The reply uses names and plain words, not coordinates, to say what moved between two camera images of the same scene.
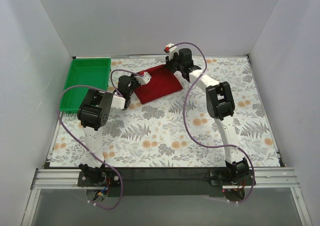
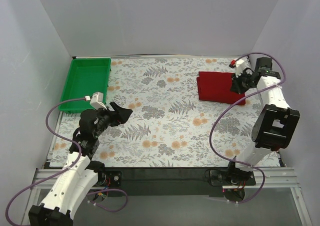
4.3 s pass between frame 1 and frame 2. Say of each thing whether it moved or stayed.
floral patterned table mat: stayed
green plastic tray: stayed
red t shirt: moved
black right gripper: moved
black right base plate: stayed
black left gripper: moved
